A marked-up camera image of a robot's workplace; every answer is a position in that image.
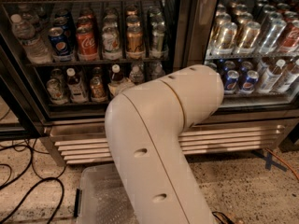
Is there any orange floor cable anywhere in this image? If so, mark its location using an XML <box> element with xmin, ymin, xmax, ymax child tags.
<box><xmin>265</xmin><ymin>147</ymin><xmax>299</xmax><ymax>182</ymax></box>

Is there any stainless steel glass-door fridge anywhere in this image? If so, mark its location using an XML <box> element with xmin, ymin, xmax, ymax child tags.
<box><xmin>0</xmin><ymin>0</ymin><xmax>298</xmax><ymax>164</ymax></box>

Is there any far right white-cap bottle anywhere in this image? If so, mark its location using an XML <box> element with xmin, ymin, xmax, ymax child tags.
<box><xmin>274</xmin><ymin>59</ymin><xmax>299</xmax><ymax>93</ymax></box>

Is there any black cable bottom edge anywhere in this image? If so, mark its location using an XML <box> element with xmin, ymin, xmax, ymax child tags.
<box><xmin>212</xmin><ymin>211</ymin><xmax>235</xmax><ymax>224</ymax></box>

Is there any right clear water bottle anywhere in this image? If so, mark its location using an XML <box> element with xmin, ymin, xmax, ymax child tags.
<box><xmin>149</xmin><ymin>61</ymin><xmax>165</xmax><ymax>80</ymax></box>

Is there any silver can right fridge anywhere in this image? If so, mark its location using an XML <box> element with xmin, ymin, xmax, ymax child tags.
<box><xmin>256</xmin><ymin>19</ymin><xmax>287</xmax><ymax>54</ymax></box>

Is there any white-cap bottle right fridge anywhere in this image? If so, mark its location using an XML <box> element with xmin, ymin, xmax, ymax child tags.
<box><xmin>256</xmin><ymin>59</ymin><xmax>286</xmax><ymax>93</ymax></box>

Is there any left gold can right fridge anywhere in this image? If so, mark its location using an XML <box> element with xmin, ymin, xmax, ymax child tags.
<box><xmin>212</xmin><ymin>21</ymin><xmax>237</xmax><ymax>55</ymax></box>

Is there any pepsi can fridge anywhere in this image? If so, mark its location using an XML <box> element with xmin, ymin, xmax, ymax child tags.
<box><xmin>239</xmin><ymin>70</ymin><xmax>259</xmax><ymax>94</ymax></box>
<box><xmin>224</xmin><ymin>70</ymin><xmax>239</xmax><ymax>94</ymax></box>

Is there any black floor cable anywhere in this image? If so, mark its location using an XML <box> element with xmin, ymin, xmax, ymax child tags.
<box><xmin>0</xmin><ymin>139</ymin><xmax>67</xmax><ymax>224</ymax></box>

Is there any large clear water bottle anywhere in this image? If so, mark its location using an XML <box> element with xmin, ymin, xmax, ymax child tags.
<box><xmin>10</xmin><ymin>14</ymin><xmax>52</xmax><ymax>64</ymax></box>

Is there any front gold soda can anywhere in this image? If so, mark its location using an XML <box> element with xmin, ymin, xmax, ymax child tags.
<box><xmin>126</xmin><ymin>26</ymin><xmax>145</xmax><ymax>59</ymax></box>

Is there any front green silver soda can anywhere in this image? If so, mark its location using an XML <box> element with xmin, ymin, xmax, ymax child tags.
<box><xmin>149</xmin><ymin>24</ymin><xmax>167</xmax><ymax>58</ymax></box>

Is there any clear plastic storage bin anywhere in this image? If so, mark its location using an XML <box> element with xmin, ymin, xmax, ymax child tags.
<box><xmin>74</xmin><ymin>163</ymin><xmax>138</xmax><ymax>224</ymax></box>

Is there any red Coke can right fridge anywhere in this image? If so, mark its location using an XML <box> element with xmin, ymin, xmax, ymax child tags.
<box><xmin>277</xmin><ymin>20</ymin><xmax>299</xmax><ymax>53</ymax></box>

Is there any front white green soda can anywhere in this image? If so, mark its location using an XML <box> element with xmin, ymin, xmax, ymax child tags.
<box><xmin>102</xmin><ymin>26</ymin><xmax>122</xmax><ymax>60</ymax></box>

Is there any front red Coca-Cola can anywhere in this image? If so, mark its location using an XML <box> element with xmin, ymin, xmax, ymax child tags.
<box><xmin>76</xmin><ymin>26</ymin><xmax>98</xmax><ymax>61</ymax></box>

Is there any front blue Pepsi can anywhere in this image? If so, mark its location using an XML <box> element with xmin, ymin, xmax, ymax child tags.
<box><xmin>48</xmin><ymin>27</ymin><xmax>74</xmax><ymax>62</ymax></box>

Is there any left Pepsi can right fridge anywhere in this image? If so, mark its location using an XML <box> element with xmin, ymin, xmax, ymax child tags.
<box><xmin>224</xmin><ymin>70</ymin><xmax>239</xmax><ymax>94</ymax></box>

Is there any white-cap dark juice bottle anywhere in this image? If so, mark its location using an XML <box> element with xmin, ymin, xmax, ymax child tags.
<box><xmin>66</xmin><ymin>68</ymin><xmax>88</xmax><ymax>104</ymax></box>

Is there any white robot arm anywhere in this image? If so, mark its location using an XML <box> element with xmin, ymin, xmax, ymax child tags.
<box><xmin>105</xmin><ymin>64</ymin><xmax>224</xmax><ymax>224</ymax></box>

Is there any orange label glass bottle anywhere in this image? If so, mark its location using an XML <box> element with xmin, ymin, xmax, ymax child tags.
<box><xmin>90</xmin><ymin>77</ymin><xmax>107</xmax><ymax>103</ymax></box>

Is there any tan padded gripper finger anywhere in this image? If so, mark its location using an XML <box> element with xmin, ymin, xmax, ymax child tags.
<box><xmin>108</xmin><ymin>82</ymin><xmax>135</xmax><ymax>97</ymax></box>

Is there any white-cap dark tea bottle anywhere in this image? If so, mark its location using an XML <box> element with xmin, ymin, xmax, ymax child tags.
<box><xmin>108</xmin><ymin>64</ymin><xmax>131</xmax><ymax>85</ymax></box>

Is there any gold can fridge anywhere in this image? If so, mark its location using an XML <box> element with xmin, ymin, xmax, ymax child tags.
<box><xmin>234</xmin><ymin>21</ymin><xmax>261</xmax><ymax>55</ymax></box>
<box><xmin>212</xmin><ymin>21</ymin><xmax>237</xmax><ymax>55</ymax></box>

